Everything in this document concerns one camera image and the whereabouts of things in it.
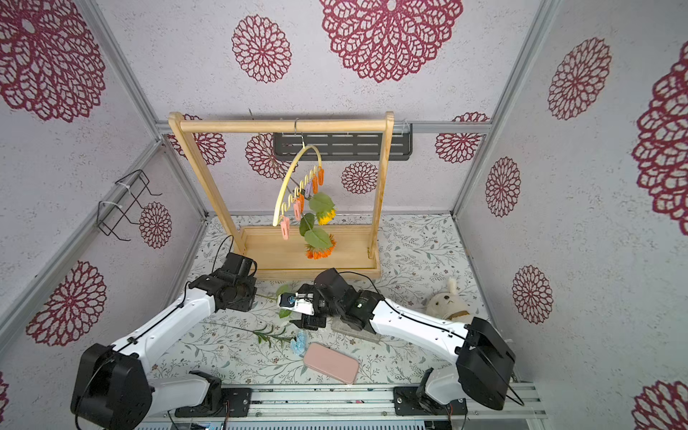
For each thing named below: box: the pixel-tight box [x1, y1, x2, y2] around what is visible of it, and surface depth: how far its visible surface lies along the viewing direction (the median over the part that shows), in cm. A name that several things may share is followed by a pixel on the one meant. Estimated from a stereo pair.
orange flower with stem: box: [299, 213, 337, 260], surface depth 82 cm
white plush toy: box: [425, 276, 472, 324], surface depth 86 cm
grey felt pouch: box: [330, 318, 382, 344], surface depth 85 cm
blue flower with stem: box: [198, 321, 310, 358], surface depth 87 cm
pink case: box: [302, 342, 360, 385], surface depth 81 cm
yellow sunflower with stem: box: [309, 192, 337, 226], surface depth 91 cm
